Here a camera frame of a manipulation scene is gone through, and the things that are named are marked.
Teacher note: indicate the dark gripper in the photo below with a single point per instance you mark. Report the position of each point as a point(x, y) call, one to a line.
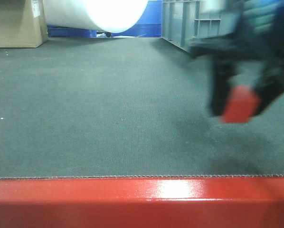
point(256, 31)

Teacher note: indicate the red magnetic cube block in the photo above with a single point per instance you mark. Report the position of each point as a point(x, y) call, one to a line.
point(241, 106)

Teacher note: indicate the grey plastic crate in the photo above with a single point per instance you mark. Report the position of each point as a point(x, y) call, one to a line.
point(183, 21)

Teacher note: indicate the white foam roll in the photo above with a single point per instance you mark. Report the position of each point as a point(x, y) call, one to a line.
point(113, 16)

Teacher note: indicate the dark grey table mat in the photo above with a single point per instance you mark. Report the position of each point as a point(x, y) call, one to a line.
point(123, 107)

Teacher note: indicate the brown cardboard box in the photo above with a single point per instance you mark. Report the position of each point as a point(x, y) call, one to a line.
point(22, 24)

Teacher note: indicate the red table edge rail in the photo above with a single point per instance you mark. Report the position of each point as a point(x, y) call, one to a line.
point(231, 202)

